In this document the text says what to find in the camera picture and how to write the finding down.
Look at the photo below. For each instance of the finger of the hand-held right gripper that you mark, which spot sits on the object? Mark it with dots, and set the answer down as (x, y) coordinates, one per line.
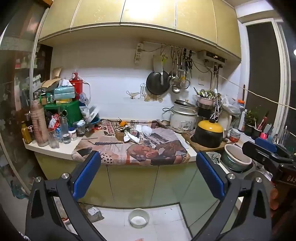
(266, 141)
(256, 150)

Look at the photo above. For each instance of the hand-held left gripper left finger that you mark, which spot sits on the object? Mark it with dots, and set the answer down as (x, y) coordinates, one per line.
(86, 173)

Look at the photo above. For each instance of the yellow oil bottle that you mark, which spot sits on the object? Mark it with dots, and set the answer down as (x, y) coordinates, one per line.
(26, 134)

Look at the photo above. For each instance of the stack of small bowls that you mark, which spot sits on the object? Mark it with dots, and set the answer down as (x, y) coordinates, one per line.
(234, 136)

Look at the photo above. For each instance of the orange peel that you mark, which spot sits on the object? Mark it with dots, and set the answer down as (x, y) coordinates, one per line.
(123, 122)

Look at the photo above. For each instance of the white detergent bottle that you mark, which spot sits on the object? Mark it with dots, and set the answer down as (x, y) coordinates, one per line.
(242, 120)

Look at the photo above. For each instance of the stack of brown paper cups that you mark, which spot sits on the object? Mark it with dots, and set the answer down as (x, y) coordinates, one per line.
(39, 125)

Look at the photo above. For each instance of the metal mesh strainer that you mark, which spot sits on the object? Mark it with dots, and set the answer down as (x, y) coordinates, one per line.
(185, 83)

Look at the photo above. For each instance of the black kitchen scissors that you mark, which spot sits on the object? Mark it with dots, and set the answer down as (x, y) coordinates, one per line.
(189, 62)

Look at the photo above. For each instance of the green lid spice jar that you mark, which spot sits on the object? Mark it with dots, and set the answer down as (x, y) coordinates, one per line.
(43, 99)
(49, 98)

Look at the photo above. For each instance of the glass door display cabinet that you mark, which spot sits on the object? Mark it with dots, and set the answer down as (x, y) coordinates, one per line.
(13, 92)

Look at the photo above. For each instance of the wooden cutting board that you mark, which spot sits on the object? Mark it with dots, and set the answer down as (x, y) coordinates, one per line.
(193, 144)

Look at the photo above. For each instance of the green plastic box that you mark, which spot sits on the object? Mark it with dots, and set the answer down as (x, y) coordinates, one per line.
(67, 111)

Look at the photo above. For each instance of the white floor bowl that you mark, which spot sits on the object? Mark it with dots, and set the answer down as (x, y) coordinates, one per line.
(138, 219)

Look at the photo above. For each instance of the black toothbrush cup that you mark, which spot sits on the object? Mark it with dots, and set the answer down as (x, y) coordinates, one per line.
(256, 133)

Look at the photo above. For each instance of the black pot with yellow lid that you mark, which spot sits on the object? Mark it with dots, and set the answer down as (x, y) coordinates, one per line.
(205, 136)

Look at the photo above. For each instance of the white ceramic basin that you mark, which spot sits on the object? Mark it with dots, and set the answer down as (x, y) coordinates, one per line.
(238, 156)

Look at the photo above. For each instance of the clear drinking glass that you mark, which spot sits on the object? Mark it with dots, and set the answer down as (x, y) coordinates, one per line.
(54, 140)

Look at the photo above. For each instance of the black wok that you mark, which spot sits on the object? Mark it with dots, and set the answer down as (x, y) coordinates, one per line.
(153, 84)

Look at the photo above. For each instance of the glass jar with lid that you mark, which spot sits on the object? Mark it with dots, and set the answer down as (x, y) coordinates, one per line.
(81, 128)

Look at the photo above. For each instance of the white tissue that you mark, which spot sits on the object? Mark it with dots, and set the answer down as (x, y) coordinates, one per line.
(130, 138)

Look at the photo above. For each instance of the metal ladle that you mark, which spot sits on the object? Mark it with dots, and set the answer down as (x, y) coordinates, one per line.
(176, 89)

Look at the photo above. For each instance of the white rice cooker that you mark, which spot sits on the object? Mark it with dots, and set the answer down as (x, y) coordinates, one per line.
(182, 120)

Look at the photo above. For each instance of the metal slotted spoon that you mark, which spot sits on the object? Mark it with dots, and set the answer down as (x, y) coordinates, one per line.
(175, 81)

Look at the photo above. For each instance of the green peeler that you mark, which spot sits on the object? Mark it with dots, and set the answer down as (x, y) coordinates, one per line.
(164, 58)

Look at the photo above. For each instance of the kitchenware wall sticker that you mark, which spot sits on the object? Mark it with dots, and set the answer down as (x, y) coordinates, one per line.
(133, 94)

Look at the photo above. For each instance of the potted green plant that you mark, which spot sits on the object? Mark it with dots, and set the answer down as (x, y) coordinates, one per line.
(249, 120)

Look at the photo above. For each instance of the yellow wall cabinet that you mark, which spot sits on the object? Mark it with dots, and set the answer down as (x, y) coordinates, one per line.
(138, 16)

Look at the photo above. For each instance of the pink utensil holder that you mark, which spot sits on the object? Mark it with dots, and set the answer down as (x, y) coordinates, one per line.
(205, 100)

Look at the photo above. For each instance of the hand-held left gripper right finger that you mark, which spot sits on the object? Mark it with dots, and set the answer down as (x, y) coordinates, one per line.
(210, 176)

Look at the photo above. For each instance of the brown cardboard piece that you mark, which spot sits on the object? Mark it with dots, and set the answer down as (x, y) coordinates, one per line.
(50, 83)

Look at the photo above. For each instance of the blue bowl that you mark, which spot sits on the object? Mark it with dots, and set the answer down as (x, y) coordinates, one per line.
(95, 121)

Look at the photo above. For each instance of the steel cleaver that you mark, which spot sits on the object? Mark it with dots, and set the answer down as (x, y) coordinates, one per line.
(158, 64)

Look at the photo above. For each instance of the small brown box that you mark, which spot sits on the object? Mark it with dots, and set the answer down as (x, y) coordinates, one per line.
(119, 136)

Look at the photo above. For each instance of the white wall hook rail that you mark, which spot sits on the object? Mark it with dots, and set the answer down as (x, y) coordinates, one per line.
(161, 44)

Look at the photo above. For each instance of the newspaper print tablecloth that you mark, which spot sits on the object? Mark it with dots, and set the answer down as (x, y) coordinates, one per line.
(161, 143)

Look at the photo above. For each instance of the red snack packets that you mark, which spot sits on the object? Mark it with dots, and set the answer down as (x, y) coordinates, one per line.
(53, 121)

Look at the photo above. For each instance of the teal patterned bowl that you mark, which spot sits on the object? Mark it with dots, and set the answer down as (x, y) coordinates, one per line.
(231, 165)

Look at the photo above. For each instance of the grey plastic bag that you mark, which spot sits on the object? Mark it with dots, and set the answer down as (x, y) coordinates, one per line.
(93, 213)

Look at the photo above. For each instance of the clear plastic bag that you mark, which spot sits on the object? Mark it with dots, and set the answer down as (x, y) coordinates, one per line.
(230, 105)

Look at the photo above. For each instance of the clear water bottle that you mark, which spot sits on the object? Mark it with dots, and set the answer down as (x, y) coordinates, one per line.
(65, 132)

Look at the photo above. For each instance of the white power strip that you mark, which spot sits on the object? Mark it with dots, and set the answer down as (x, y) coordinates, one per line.
(138, 54)

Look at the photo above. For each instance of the dark window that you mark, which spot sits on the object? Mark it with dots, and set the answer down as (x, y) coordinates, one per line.
(263, 58)

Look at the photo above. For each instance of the white wall socket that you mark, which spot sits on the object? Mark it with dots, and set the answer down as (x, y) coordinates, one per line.
(202, 81)

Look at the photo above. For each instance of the teal tissue pack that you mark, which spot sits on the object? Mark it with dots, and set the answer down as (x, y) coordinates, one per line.
(64, 93)

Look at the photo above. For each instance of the small white jar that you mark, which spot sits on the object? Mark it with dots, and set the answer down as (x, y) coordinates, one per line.
(73, 134)

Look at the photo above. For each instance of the dark metal pot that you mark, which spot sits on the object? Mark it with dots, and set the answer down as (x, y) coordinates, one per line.
(206, 111)

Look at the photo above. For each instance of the white water heater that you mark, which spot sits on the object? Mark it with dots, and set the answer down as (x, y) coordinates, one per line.
(211, 55)

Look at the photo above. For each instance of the pink cup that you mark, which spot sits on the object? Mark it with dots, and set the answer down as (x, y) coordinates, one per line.
(264, 136)

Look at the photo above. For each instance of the white thermos jug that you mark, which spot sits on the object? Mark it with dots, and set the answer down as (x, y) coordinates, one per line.
(225, 122)

